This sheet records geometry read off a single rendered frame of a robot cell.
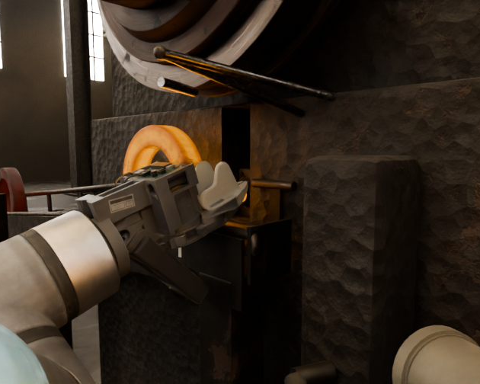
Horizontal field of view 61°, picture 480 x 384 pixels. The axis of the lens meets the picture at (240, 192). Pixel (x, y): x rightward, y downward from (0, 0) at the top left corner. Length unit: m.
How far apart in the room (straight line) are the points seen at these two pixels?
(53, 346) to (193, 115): 0.44
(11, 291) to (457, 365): 0.30
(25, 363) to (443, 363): 0.21
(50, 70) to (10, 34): 1.09
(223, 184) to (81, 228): 0.18
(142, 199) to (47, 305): 0.13
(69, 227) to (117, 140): 0.52
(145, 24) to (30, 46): 10.70
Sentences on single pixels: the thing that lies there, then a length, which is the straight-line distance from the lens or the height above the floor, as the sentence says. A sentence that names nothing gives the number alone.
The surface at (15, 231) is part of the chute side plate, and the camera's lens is 1.20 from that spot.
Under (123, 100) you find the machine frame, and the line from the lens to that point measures 0.98.
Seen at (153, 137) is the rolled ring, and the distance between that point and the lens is 0.62.
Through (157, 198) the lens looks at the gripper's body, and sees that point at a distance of 0.41.
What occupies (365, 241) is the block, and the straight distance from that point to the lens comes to 0.36.
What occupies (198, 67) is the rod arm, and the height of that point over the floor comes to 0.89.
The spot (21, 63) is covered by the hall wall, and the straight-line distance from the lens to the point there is 11.09.
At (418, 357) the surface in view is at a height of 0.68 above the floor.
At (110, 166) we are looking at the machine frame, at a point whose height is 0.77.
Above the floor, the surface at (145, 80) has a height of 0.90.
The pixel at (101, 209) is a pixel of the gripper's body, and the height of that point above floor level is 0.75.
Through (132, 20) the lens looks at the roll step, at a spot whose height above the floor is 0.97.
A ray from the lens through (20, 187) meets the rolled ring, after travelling 1.31.
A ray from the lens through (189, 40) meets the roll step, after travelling 0.51.
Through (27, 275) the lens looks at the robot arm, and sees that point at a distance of 0.36.
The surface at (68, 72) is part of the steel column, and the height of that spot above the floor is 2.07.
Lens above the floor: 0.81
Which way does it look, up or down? 6 degrees down
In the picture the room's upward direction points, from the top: straight up
